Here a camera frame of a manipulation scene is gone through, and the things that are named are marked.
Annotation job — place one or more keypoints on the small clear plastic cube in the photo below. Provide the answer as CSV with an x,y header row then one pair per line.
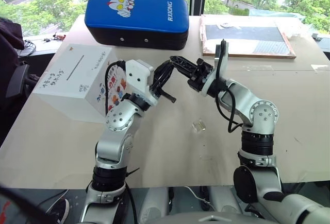
x,y
199,127

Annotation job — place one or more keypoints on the blue cartoon kick pad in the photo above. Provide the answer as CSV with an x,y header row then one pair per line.
x,y
136,13

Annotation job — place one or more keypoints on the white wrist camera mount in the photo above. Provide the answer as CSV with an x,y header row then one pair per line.
x,y
210,85
138,74

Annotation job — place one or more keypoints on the grey side desk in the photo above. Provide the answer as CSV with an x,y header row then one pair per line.
x,y
43,44

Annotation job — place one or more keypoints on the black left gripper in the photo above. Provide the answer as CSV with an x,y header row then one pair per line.
x,y
156,82

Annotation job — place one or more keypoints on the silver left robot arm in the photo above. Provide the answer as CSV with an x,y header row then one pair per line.
x,y
118,121

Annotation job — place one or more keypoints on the black sneaker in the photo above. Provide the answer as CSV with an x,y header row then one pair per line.
x,y
60,209

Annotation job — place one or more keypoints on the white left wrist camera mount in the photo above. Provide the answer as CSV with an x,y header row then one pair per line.
x,y
138,74

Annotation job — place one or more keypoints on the silver rounded leg cover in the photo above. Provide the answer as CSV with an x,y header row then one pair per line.
x,y
223,199
153,203

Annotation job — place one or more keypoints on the white box with slot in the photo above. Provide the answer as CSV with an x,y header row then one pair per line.
x,y
64,85

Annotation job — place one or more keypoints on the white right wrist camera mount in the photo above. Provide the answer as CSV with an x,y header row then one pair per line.
x,y
210,85

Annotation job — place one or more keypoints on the grey robot torso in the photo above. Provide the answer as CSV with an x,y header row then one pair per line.
x,y
206,219

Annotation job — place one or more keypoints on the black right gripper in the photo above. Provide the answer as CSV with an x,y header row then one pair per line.
x,y
199,79

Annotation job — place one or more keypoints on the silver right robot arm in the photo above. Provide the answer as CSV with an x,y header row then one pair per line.
x,y
263,113

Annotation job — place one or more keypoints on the wooden framed dark board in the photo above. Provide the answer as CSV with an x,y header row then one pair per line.
x,y
245,36

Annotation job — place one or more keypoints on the black office chair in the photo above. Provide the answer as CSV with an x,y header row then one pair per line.
x,y
13,61

